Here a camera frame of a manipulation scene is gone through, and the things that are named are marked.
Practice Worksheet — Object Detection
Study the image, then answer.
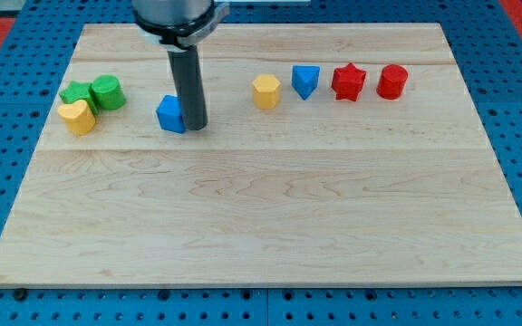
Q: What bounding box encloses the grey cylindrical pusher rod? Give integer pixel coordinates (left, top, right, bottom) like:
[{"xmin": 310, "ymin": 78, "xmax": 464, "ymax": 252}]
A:
[{"xmin": 168, "ymin": 45, "xmax": 208, "ymax": 130}]

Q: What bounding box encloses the red cylinder block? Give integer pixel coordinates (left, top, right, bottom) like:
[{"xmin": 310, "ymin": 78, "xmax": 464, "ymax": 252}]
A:
[{"xmin": 376, "ymin": 64, "xmax": 409, "ymax": 100}]

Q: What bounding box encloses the green star block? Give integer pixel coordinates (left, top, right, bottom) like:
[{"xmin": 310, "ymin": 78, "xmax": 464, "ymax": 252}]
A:
[{"xmin": 59, "ymin": 81, "xmax": 99, "ymax": 115}]

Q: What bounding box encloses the blue triangle block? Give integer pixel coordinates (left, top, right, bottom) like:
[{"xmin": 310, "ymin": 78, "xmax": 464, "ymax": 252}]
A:
[{"xmin": 291, "ymin": 65, "xmax": 320, "ymax": 101}]

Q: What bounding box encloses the light wooden board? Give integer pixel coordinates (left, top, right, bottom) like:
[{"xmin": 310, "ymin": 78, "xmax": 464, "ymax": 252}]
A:
[{"xmin": 0, "ymin": 23, "xmax": 522, "ymax": 289}]

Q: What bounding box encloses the green cylinder block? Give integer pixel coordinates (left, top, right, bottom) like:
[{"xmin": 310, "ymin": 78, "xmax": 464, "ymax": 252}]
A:
[{"xmin": 92, "ymin": 74, "xmax": 126, "ymax": 110}]

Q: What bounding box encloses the yellow heart block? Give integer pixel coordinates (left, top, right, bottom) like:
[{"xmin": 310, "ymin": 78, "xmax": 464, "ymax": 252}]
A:
[{"xmin": 57, "ymin": 100, "xmax": 96, "ymax": 136}]

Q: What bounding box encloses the yellow hexagon block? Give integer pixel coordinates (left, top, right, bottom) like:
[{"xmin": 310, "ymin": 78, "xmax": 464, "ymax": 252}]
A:
[{"xmin": 252, "ymin": 74, "xmax": 281, "ymax": 110}]

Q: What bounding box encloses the red star block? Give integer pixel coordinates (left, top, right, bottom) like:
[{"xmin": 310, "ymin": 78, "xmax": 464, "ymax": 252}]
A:
[{"xmin": 331, "ymin": 62, "xmax": 367, "ymax": 101}]

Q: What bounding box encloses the blue cube block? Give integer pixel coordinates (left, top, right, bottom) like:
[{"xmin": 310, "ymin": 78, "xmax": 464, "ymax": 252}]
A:
[{"xmin": 156, "ymin": 95, "xmax": 186, "ymax": 134}]

